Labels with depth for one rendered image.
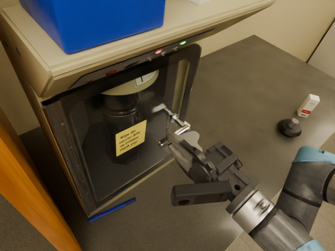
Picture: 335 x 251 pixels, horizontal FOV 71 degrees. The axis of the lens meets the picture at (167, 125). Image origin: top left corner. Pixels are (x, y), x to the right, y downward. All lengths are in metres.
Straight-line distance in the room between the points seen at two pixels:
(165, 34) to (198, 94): 0.83
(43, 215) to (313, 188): 0.48
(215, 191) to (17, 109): 0.70
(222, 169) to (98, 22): 0.36
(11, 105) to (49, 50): 0.70
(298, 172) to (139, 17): 0.44
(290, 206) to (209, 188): 0.18
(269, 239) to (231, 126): 0.58
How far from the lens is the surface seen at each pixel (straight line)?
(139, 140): 0.54
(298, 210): 0.56
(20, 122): 0.96
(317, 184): 0.54
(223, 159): 0.49
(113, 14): 0.21
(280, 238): 0.47
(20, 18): 0.27
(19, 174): 0.30
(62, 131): 0.39
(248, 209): 0.46
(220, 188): 0.47
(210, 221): 0.74
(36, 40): 0.23
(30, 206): 0.36
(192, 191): 0.45
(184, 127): 0.55
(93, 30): 0.20
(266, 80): 1.29
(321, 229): 2.13
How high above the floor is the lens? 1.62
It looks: 49 degrees down
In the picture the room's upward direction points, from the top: 9 degrees clockwise
